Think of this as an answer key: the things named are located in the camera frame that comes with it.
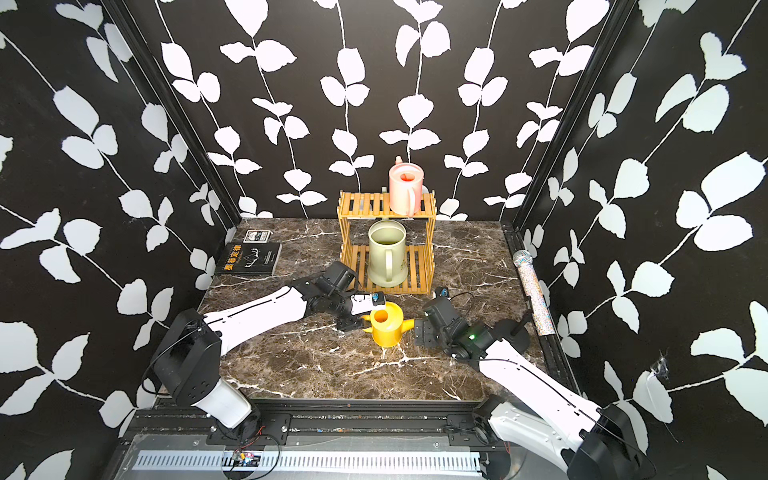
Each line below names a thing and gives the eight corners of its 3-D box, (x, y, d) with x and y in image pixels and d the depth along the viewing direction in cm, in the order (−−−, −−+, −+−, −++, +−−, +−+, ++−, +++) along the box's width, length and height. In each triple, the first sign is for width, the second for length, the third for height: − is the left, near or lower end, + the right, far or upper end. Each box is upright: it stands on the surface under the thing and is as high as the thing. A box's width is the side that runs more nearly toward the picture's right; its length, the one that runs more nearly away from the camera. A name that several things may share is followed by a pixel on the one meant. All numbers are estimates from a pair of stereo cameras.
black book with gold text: (215, 275, 106) (212, 272, 105) (229, 245, 115) (227, 242, 114) (273, 275, 106) (271, 272, 105) (282, 245, 116) (281, 242, 114)
